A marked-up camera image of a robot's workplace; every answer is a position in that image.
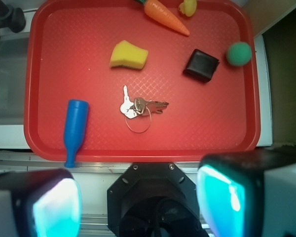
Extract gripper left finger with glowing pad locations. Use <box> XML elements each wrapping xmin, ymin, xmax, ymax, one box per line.
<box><xmin>0</xmin><ymin>168</ymin><xmax>82</xmax><ymax>237</ymax></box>

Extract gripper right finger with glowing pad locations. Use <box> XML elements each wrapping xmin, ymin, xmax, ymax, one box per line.
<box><xmin>196</xmin><ymin>148</ymin><xmax>296</xmax><ymax>237</ymax></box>

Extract yellow sponge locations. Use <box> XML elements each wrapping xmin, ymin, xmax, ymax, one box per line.
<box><xmin>109</xmin><ymin>40</ymin><xmax>148</xmax><ymax>70</ymax></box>

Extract blue toy bottle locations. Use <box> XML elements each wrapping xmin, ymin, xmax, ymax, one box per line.
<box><xmin>64</xmin><ymin>100</ymin><xmax>89</xmax><ymax>168</ymax></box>

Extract black leather wallet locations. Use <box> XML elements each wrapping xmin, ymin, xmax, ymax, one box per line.
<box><xmin>183</xmin><ymin>49</ymin><xmax>220</xmax><ymax>83</ymax></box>

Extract green foam ball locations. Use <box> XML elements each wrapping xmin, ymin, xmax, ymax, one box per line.
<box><xmin>226</xmin><ymin>42</ymin><xmax>252</xmax><ymax>67</ymax></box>

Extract red plastic tray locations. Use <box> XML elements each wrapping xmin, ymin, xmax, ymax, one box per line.
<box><xmin>24</xmin><ymin>0</ymin><xmax>260</xmax><ymax>162</ymax></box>

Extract black clamp knob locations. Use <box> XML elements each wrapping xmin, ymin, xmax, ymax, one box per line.
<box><xmin>0</xmin><ymin>0</ymin><xmax>26</xmax><ymax>33</ymax></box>

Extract yellow rubber duck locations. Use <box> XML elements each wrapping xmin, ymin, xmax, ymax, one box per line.
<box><xmin>178</xmin><ymin>0</ymin><xmax>197</xmax><ymax>17</ymax></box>

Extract orange toy carrot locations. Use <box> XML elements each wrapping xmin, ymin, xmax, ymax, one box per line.
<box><xmin>136</xmin><ymin>0</ymin><xmax>190</xmax><ymax>37</ymax></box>

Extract black octagonal mount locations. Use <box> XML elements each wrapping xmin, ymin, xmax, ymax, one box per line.
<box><xmin>107</xmin><ymin>162</ymin><xmax>208</xmax><ymax>237</ymax></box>

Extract silver keys on ring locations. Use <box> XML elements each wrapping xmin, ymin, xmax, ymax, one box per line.
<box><xmin>120</xmin><ymin>85</ymin><xmax>169</xmax><ymax>134</ymax></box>

